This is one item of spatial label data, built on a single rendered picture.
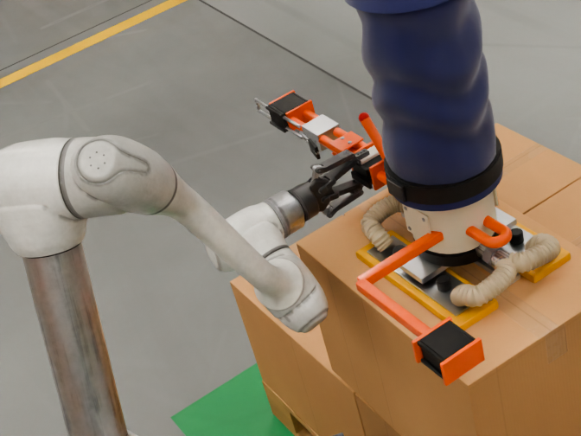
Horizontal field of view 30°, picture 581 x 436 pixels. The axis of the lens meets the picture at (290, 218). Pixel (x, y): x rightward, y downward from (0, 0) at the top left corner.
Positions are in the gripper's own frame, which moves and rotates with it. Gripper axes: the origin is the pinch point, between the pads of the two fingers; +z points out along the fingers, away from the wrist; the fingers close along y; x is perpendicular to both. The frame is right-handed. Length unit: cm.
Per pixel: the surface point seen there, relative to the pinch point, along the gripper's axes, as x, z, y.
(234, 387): -75, -24, 110
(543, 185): -22, 66, 56
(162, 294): -136, -19, 110
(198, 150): -209, 38, 110
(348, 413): -3, -20, 67
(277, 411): -52, -21, 105
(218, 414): -69, -34, 110
